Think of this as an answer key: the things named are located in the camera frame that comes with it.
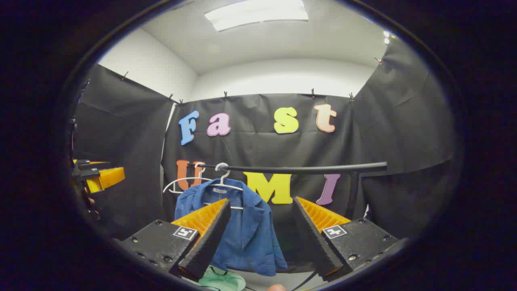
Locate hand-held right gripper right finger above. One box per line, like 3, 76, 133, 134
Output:
292, 196, 399, 283

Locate black backdrop cloth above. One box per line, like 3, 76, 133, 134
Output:
73, 38, 458, 243

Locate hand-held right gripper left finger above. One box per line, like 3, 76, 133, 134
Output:
114, 197, 232, 283

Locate blue jacket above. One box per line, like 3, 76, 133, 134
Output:
174, 179, 288, 277

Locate row of small backdrop clips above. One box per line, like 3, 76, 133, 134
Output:
120, 57, 384, 105

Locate thin white clothes hanger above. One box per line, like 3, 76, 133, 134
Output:
163, 162, 213, 194

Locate black clothes rail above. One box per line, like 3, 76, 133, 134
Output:
188, 162, 388, 221

